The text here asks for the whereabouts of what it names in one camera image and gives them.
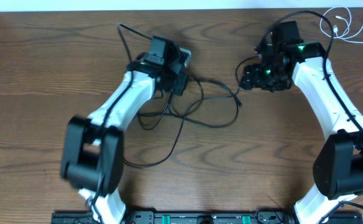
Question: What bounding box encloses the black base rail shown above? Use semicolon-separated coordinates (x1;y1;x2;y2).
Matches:
50;210;363;224

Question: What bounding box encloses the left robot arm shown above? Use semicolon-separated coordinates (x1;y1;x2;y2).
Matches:
60;36;191;223

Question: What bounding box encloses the white cable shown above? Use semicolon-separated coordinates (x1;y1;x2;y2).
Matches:
319;6;363;45

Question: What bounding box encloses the black cable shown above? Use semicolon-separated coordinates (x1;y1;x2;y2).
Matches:
136;74;243;131
122;55;260;169

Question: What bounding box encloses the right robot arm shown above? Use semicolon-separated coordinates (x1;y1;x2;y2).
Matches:
239;21;363;223

